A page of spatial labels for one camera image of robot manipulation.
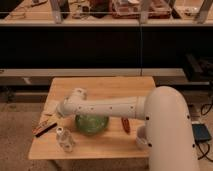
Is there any wooden table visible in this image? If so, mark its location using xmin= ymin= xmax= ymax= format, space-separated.
xmin=28 ymin=77 xmax=155 ymax=160

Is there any black cable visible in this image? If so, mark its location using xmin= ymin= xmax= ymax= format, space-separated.
xmin=187 ymin=102 xmax=213 ymax=162

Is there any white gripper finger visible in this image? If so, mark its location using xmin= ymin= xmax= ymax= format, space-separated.
xmin=44 ymin=113 xmax=57 ymax=117
xmin=43 ymin=120 xmax=58 ymax=129

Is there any green ceramic bowl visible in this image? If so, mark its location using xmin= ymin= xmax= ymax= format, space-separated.
xmin=75 ymin=115 xmax=109 ymax=135

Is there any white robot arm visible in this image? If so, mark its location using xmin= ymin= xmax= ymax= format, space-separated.
xmin=48 ymin=86 xmax=200 ymax=171

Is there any brown wooden disc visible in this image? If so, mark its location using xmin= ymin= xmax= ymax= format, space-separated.
xmin=121 ymin=118 xmax=130 ymax=134

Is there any long workbench shelf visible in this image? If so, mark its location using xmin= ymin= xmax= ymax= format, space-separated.
xmin=0 ymin=0 xmax=213 ymax=27

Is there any black foot pedal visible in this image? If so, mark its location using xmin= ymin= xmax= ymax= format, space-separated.
xmin=192 ymin=124 xmax=212 ymax=142

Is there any brown black eraser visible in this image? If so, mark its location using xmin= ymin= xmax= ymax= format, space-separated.
xmin=33 ymin=121 xmax=57 ymax=137

